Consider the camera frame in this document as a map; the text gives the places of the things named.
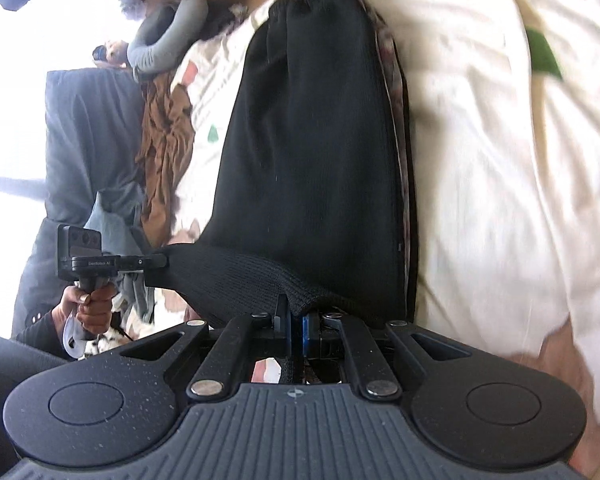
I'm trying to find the person's left hand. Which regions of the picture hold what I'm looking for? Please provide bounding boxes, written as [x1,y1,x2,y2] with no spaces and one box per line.
[52,282,119,343]

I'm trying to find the small teddy bear toy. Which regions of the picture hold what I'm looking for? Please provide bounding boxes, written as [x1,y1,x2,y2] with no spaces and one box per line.
[91,40,131,68]

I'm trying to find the dark grey pillow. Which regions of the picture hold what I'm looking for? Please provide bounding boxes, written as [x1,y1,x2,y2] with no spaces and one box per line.
[10,67,148,341]

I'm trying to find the cream bear print blanket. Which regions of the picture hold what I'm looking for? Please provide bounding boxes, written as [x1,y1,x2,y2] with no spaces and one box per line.
[170,0,600,480]

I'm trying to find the brown garment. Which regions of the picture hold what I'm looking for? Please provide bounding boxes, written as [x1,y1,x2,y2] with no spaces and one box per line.
[135,67,201,246]

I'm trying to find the dark cloth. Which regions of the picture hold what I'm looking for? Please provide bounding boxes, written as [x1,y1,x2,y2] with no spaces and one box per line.
[200,0,253,43]

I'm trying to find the black pants with bear-print trim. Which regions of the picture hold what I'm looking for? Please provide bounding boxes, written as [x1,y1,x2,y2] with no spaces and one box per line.
[157,0,420,386]

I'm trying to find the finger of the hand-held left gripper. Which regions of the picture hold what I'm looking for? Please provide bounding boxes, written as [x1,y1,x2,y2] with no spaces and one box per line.
[122,251,172,288]

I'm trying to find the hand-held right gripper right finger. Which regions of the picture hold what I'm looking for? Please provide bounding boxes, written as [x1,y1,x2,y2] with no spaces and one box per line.
[300,310,473,401]

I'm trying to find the grey-blue garment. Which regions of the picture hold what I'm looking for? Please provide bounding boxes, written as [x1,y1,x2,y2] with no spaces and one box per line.
[82,180,161,331]

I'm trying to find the person's left forearm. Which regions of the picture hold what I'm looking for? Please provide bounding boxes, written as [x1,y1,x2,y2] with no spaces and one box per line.
[12,307,71,361]

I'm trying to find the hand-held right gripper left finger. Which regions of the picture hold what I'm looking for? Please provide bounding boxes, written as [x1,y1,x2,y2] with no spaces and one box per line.
[117,294,293,401]

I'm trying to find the grey neck pillow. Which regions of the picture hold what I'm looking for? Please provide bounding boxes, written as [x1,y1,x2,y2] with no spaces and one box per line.
[125,0,211,83]

